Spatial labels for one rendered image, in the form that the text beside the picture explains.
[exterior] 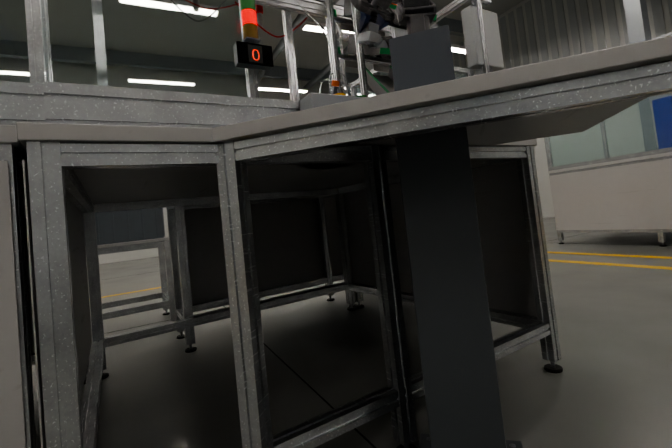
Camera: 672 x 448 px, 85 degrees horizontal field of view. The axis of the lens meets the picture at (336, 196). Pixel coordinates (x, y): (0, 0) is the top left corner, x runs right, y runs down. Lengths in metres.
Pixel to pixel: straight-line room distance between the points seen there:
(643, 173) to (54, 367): 4.72
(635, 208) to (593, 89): 4.16
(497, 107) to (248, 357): 0.67
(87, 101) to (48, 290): 0.36
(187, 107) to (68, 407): 0.60
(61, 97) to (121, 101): 0.10
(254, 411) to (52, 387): 0.35
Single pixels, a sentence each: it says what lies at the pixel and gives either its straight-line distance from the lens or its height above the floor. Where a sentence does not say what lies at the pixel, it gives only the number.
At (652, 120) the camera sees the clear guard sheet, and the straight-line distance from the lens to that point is 4.82.
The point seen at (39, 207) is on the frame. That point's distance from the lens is 0.79.
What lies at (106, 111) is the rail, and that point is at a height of 0.91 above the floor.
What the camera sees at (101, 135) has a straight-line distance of 0.79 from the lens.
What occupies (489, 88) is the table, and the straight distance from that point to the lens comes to 0.68.
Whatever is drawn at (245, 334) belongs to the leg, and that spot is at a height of 0.43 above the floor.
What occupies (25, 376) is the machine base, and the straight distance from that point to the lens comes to 0.84.
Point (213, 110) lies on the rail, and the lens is 0.92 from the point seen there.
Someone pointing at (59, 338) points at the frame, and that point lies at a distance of 0.81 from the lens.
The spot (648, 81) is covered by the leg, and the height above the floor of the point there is 0.80.
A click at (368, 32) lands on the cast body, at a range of 1.32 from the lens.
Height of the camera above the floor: 0.66
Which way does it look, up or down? 3 degrees up
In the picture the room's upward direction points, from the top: 6 degrees counter-clockwise
